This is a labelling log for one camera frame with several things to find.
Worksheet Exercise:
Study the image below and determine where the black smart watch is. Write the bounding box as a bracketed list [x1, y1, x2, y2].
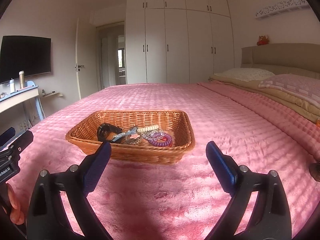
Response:
[97, 123, 123, 142]

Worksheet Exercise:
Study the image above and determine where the white bedroom door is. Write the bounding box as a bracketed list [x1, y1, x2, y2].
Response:
[75, 18, 98, 99]

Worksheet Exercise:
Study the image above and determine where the person's left hand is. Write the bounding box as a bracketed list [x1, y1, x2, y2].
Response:
[6, 183, 24, 225]

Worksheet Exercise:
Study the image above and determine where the white desk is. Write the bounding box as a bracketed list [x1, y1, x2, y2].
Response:
[1, 80, 46, 131]

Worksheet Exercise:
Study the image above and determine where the white small bottle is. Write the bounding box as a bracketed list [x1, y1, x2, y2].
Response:
[9, 79, 16, 94]

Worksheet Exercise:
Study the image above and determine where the gold thermos bottle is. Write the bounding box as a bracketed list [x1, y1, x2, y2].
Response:
[19, 70, 25, 89]

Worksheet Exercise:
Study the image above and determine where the blue silver hair clip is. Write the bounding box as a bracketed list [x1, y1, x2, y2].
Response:
[111, 126, 138, 142]

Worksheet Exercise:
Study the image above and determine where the pink fluffy bedspread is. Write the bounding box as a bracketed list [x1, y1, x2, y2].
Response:
[9, 81, 319, 239]

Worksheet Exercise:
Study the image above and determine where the pink star charm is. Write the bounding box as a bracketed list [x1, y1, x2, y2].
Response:
[130, 133, 140, 140]

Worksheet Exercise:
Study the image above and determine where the brown wicker basket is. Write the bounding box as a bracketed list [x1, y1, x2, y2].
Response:
[66, 110, 195, 164]

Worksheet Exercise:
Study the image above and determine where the beige quilt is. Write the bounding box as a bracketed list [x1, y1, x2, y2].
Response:
[209, 75, 319, 124]

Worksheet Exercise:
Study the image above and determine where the pink patterned pillow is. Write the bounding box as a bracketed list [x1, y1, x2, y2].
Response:
[258, 74, 320, 108]

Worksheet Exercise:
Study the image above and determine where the white floral pillow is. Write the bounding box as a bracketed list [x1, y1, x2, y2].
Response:
[212, 68, 275, 82]

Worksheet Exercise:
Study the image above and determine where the beige bed headboard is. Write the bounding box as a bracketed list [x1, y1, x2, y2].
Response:
[240, 43, 320, 80]

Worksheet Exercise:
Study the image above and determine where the white wardrobe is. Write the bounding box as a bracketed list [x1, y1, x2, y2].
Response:
[125, 0, 234, 84]

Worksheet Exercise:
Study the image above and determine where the red plush toy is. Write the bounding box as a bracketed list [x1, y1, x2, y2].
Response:
[257, 35, 270, 46]

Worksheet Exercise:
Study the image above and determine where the small wall shelf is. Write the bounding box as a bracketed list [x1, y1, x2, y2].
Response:
[41, 89, 63, 98]

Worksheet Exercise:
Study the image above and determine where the black wall television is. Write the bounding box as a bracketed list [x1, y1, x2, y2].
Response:
[1, 35, 52, 83]

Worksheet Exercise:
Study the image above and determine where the cream beaded bracelet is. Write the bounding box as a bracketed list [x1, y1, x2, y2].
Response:
[136, 124, 160, 134]

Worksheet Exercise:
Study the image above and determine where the clear crystal bead bracelet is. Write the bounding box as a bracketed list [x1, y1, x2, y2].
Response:
[139, 128, 166, 143]

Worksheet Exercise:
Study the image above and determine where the purple coil hair tie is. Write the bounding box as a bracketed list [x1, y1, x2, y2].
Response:
[147, 132, 174, 148]

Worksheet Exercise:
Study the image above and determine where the white decorative wall shelf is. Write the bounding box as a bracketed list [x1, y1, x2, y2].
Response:
[254, 0, 311, 20]

